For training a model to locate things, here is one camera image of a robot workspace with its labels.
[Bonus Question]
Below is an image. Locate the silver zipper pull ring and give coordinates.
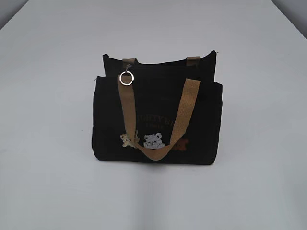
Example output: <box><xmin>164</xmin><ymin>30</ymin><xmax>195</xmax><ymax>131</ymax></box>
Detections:
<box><xmin>119</xmin><ymin>64</ymin><xmax>135</xmax><ymax>86</ymax></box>

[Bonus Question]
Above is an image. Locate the black canvas tote bag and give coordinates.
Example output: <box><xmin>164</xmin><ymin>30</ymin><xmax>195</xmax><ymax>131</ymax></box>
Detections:
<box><xmin>92</xmin><ymin>51</ymin><xmax>223</xmax><ymax>165</ymax></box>

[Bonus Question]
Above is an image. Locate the tan front bag strap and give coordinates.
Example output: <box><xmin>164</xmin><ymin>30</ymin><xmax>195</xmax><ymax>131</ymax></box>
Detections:
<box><xmin>117</xmin><ymin>73</ymin><xmax>201</xmax><ymax>161</ymax></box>

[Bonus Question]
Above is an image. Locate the tan rear bag strap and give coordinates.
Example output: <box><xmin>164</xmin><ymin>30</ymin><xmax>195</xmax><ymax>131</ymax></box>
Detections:
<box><xmin>122</xmin><ymin>56</ymin><xmax>201</xmax><ymax>71</ymax></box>

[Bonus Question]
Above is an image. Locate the tan bag strap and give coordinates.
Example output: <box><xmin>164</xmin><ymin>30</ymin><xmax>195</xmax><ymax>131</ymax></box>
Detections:
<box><xmin>117</xmin><ymin>73</ymin><xmax>201</xmax><ymax>161</ymax></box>
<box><xmin>122</xmin><ymin>56</ymin><xmax>201</xmax><ymax>71</ymax></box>

